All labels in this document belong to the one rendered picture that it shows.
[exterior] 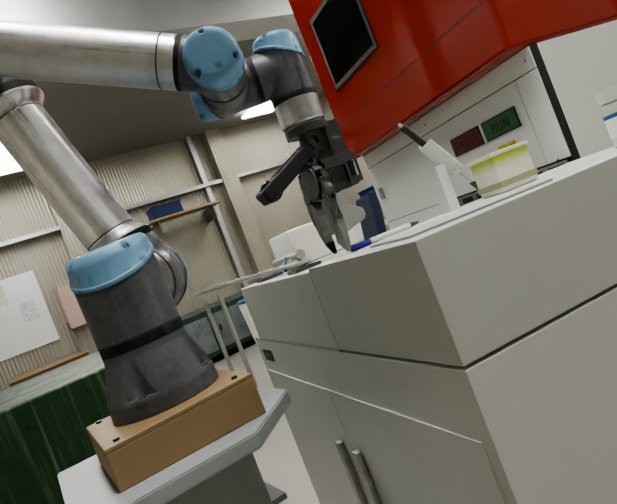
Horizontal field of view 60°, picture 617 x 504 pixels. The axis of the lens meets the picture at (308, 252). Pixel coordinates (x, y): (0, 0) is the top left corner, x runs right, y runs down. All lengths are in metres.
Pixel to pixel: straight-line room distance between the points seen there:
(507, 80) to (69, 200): 0.93
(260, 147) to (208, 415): 9.62
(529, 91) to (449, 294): 0.76
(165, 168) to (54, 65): 8.73
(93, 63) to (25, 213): 8.29
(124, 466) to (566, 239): 0.58
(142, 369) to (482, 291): 0.42
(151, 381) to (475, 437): 0.39
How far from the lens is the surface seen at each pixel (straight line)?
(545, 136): 1.28
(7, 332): 8.80
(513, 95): 1.32
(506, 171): 0.93
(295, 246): 4.76
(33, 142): 0.94
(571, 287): 0.71
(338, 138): 0.90
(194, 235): 9.34
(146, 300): 0.73
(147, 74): 0.78
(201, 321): 7.31
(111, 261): 0.73
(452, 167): 1.01
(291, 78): 0.88
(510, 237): 0.65
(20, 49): 0.83
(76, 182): 0.91
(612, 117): 1.01
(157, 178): 9.44
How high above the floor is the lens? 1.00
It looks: 1 degrees down
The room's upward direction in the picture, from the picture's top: 21 degrees counter-clockwise
